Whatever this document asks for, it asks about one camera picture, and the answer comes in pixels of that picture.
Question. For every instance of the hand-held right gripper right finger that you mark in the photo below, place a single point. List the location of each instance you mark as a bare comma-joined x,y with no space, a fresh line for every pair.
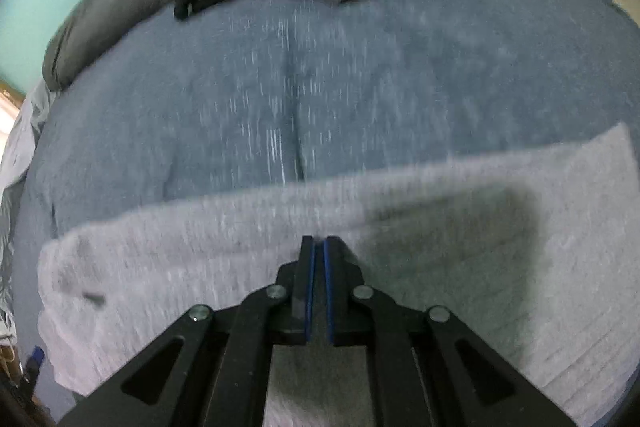
327,287

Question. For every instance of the light grey blanket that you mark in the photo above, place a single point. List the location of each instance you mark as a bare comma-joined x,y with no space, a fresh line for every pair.
20,182

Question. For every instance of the grey fleece sweater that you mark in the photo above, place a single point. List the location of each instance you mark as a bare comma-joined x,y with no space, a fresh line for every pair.
175,247

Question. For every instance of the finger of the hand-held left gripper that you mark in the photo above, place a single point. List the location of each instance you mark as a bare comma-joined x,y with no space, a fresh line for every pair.
36,355

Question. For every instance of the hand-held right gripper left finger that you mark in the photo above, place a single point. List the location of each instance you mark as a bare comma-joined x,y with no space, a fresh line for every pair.
309,287

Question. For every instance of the bed with blue patterned sheet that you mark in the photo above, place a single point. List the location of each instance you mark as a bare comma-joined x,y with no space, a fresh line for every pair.
400,82

